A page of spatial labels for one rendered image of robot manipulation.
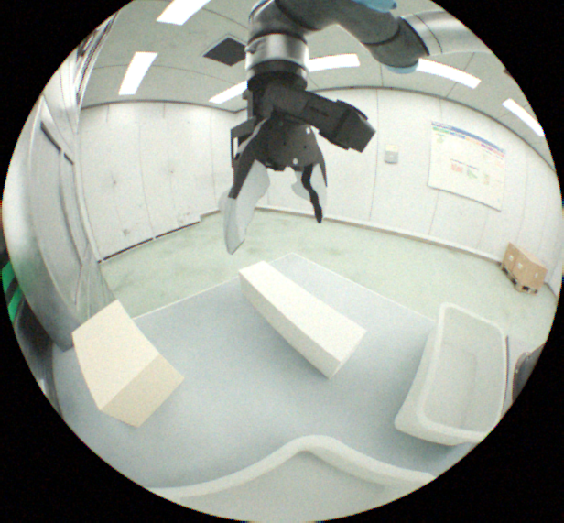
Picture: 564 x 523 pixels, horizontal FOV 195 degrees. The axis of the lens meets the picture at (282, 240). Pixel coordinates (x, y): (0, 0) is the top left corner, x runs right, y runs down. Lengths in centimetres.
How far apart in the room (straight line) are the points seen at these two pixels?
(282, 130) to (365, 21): 17
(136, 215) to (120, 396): 304
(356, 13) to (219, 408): 46
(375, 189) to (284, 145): 308
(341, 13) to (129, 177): 311
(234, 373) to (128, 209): 303
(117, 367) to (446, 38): 55
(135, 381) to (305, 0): 42
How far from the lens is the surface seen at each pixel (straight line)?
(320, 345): 21
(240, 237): 15
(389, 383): 29
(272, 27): 24
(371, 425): 27
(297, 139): 18
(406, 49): 30
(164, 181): 328
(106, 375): 26
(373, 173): 322
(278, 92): 18
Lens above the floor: 99
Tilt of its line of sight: 24 degrees down
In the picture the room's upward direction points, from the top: straight up
